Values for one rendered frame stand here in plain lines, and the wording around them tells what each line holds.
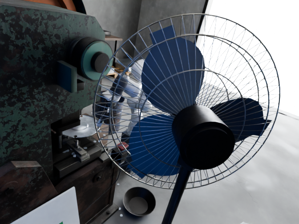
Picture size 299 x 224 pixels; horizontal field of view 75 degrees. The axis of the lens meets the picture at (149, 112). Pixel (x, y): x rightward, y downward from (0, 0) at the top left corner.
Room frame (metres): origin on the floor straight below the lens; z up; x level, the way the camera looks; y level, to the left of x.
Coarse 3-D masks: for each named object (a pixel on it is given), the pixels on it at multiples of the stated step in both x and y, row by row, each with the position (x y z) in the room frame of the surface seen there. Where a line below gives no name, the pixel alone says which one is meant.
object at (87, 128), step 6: (84, 120) 1.19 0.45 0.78; (90, 120) 1.21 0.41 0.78; (96, 120) 1.22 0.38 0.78; (78, 126) 1.10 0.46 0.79; (84, 126) 1.11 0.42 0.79; (90, 126) 1.13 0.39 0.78; (66, 132) 1.01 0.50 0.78; (72, 132) 1.02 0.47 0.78; (78, 132) 1.04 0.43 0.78; (84, 132) 1.05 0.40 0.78; (90, 132) 1.06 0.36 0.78
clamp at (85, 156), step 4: (72, 140) 0.98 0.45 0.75; (76, 140) 0.92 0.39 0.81; (68, 144) 0.94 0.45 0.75; (72, 144) 0.94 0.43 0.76; (76, 144) 0.92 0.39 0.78; (72, 148) 0.91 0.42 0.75; (76, 148) 0.91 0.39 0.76; (80, 148) 0.92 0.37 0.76; (76, 152) 0.89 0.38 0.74; (80, 152) 0.88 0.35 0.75; (84, 152) 0.89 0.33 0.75; (76, 156) 0.88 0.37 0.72; (80, 156) 0.87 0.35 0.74; (84, 156) 0.88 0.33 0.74; (88, 156) 0.90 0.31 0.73; (80, 160) 0.86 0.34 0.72; (84, 160) 0.87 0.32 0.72
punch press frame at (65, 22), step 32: (0, 0) 0.78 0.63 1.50; (0, 32) 0.64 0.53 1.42; (32, 32) 0.72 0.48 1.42; (64, 32) 0.83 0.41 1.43; (96, 32) 0.97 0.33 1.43; (0, 64) 0.62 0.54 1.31; (32, 64) 0.71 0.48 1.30; (0, 96) 0.61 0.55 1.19; (32, 96) 0.70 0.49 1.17; (64, 96) 0.82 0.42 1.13; (96, 96) 0.99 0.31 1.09; (0, 128) 0.59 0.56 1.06; (32, 128) 0.69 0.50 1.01; (0, 160) 0.58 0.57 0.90; (32, 160) 0.68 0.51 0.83
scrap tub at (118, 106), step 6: (102, 96) 2.48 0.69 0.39; (96, 102) 2.15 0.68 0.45; (102, 102) 2.48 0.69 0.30; (120, 102) 2.47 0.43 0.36; (96, 108) 2.15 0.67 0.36; (102, 108) 2.12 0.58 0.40; (114, 108) 2.16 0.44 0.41; (120, 108) 2.24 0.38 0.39; (96, 114) 2.15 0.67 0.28; (108, 114) 2.13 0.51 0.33; (114, 114) 2.17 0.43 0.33; (120, 114) 2.26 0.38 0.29; (108, 120) 2.14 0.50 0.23; (114, 120) 2.18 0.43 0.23; (120, 120) 2.30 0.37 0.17; (114, 132) 2.21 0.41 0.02
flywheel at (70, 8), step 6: (30, 0) 1.24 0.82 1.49; (36, 0) 1.27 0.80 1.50; (42, 0) 1.30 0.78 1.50; (48, 0) 1.33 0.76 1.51; (54, 0) 1.36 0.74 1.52; (60, 0) 1.38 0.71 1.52; (66, 0) 1.40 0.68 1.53; (72, 0) 1.43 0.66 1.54; (60, 6) 1.40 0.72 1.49; (66, 6) 1.40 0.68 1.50; (72, 6) 1.43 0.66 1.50
